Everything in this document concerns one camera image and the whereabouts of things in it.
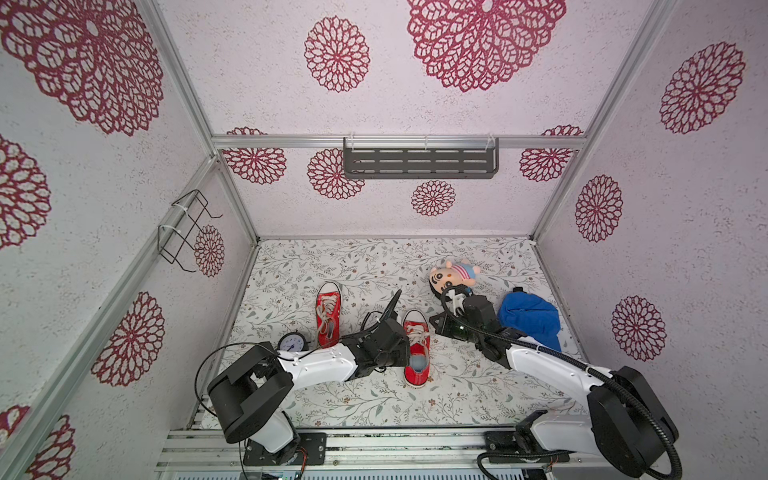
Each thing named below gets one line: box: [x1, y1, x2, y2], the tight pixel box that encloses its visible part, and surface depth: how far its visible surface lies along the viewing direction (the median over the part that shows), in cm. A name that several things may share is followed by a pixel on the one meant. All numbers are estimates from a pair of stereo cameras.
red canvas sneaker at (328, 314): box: [316, 281, 342, 349], surface depth 95 cm
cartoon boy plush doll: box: [429, 259, 481, 296], surface depth 102 cm
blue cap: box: [499, 287, 562, 351], surface depth 96 cm
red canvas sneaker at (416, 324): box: [403, 309, 431, 389], surface depth 87 cm
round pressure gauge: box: [277, 329, 311, 352], surface depth 91 cm
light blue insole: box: [409, 355, 428, 373], surface depth 87 cm
